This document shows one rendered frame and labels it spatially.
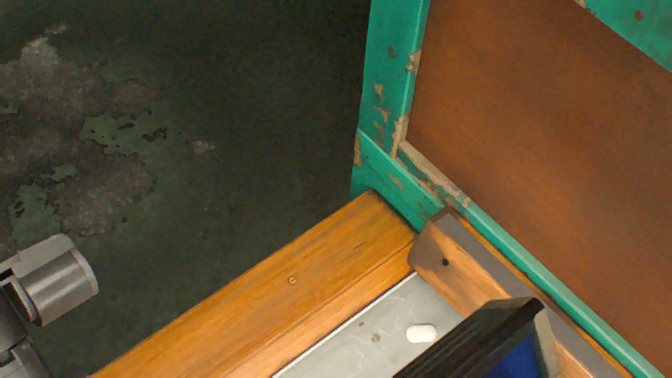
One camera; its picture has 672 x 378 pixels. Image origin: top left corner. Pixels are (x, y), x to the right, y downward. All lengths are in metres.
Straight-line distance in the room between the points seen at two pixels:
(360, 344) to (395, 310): 0.06
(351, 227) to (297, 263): 0.08
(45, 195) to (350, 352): 1.20
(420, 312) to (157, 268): 0.99
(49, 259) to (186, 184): 1.28
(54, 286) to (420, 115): 0.44
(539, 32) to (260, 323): 0.46
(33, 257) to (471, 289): 0.46
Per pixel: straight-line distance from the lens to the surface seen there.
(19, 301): 0.89
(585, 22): 0.82
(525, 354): 0.74
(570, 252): 0.99
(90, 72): 2.39
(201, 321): 1.10
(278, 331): 1.09
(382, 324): 1.12
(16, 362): 0.87
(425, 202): 1.12
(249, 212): 2.10
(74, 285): 0.88
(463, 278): 1.06
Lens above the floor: 1.73
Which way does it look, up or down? 54 degrees down
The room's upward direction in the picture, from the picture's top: 6 degrees clockwise
